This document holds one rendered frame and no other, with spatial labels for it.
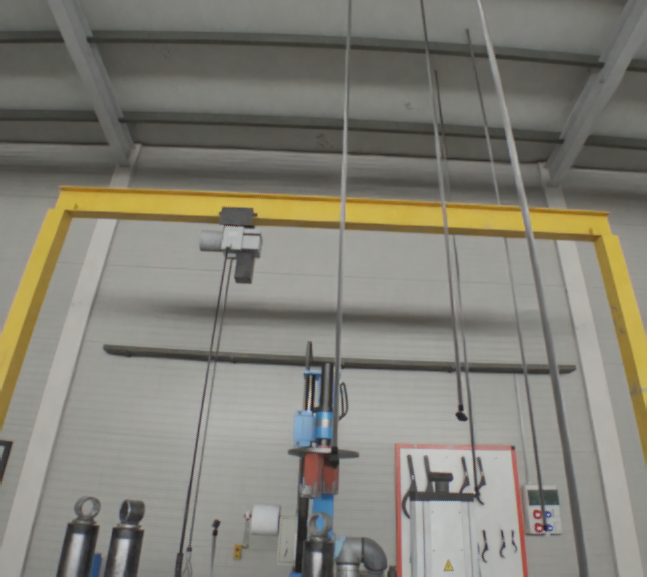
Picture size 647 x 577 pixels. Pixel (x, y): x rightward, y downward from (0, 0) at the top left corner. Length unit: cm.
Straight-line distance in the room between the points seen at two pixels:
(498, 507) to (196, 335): 431
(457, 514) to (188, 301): 501
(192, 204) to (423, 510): 327
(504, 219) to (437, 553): 307
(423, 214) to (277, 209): 136
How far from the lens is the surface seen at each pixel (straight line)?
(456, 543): 257
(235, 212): 429
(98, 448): 659
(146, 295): 696
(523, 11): 689
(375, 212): 436
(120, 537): 375
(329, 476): 414
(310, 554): 354
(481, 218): 456
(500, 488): 633
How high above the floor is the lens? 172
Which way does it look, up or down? 29 degrees up
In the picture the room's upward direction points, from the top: 2 degrees clockwise
